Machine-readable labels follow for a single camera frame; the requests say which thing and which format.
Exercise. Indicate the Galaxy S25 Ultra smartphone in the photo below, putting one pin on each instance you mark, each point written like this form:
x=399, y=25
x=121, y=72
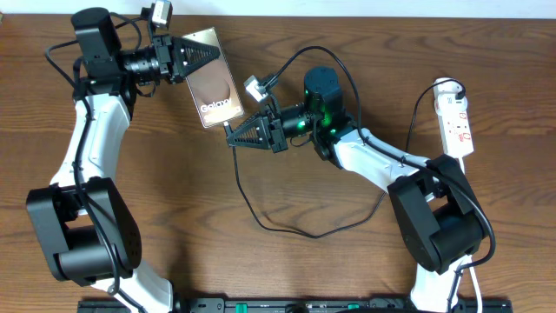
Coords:
x=212, y=86

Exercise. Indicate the white power strip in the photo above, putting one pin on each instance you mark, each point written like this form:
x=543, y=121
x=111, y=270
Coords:
x=450, y=104

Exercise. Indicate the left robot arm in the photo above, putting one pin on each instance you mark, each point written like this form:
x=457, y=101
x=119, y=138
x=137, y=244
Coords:
x=85, y=229

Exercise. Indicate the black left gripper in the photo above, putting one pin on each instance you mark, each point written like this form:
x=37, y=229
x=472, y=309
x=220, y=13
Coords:
x=180, y=69

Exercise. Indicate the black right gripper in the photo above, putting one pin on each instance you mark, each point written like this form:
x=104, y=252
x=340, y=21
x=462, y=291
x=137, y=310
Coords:
x=278, y=141

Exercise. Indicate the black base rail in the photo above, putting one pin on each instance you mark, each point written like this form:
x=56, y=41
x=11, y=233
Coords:
x=384, y=304

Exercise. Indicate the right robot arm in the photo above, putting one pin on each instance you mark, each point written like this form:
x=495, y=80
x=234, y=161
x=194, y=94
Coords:
x=440, y=220

